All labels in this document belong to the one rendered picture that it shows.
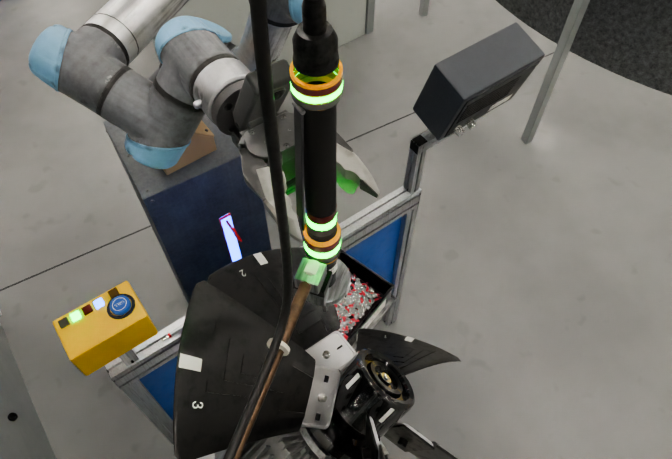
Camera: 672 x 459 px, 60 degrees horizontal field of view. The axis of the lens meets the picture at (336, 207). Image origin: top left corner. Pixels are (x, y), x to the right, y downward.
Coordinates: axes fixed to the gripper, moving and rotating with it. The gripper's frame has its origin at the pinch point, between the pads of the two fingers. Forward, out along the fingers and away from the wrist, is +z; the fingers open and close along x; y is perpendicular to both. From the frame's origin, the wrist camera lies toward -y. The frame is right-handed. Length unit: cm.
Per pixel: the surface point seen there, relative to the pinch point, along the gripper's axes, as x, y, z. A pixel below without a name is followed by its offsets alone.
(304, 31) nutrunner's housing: 0.7, -19.8, -3.0
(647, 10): -173, 82, -52
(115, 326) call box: 27, 59, -36
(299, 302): 6.2, 11.1, 1.8
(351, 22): -141, 153, -182
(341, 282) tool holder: -1.7, 19.7, -1.1
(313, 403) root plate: 6.9, 40.7, 4.0
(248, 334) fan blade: 10.7, 28.1, -5.6
